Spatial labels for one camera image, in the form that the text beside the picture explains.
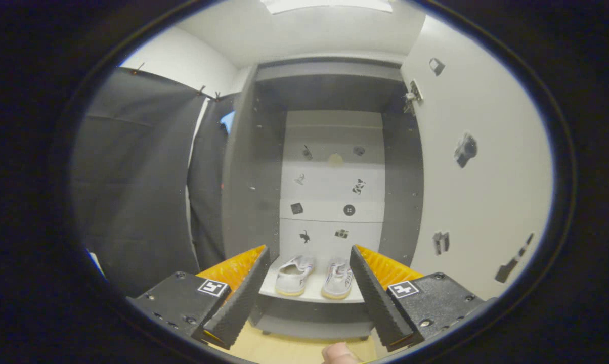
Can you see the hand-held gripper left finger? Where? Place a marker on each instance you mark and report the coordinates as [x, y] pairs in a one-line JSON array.
[[246, 296]]

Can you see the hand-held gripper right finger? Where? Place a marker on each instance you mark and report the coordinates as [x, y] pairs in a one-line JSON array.
[[375, 298]]

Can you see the white canvas shoe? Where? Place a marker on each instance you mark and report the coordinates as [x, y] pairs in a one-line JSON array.
[[338, 280], [292, 277]]

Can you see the grey shoe cabinet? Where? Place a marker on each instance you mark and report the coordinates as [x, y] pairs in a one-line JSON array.
[[249, 192]]

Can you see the black backdrop cloth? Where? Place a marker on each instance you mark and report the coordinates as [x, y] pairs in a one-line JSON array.
[[132, 177]]

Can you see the long ceiling light panel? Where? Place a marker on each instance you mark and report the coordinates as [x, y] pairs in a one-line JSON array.
[[324, 5]]

